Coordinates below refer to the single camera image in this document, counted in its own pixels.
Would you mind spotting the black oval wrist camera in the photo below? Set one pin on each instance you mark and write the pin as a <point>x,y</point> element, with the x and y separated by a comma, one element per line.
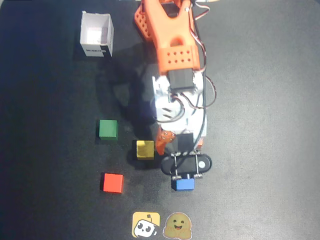
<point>186,163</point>

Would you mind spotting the white open paper box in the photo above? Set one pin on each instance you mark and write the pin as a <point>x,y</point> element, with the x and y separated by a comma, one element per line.
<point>96,35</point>

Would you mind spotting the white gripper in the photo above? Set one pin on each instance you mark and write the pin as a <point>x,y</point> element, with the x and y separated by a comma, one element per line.
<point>165,139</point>

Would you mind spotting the orange and white robot arm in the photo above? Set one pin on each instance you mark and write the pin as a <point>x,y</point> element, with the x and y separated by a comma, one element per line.
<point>175,57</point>

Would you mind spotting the blue wooden cube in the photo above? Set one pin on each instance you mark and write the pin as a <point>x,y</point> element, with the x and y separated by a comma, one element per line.
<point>184,184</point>

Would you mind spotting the black table mat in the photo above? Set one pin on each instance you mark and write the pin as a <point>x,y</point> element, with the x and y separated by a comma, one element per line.
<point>262,150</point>

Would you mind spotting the green wooden cube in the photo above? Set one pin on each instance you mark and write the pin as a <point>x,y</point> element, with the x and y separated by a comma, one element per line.
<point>108,128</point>

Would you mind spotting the yellow wooden cube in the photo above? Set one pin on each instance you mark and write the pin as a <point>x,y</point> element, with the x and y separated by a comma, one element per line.
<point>145,149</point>

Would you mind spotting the yellow robot sticker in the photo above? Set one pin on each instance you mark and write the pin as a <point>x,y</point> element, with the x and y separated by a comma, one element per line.
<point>145,225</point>

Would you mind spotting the hugging face emoji sticker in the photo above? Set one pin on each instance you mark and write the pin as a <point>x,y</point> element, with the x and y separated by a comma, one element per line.
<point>177,225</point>

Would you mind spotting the brownish red wooden cube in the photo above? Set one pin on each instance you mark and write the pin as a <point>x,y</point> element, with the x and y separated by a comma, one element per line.
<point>200,145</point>

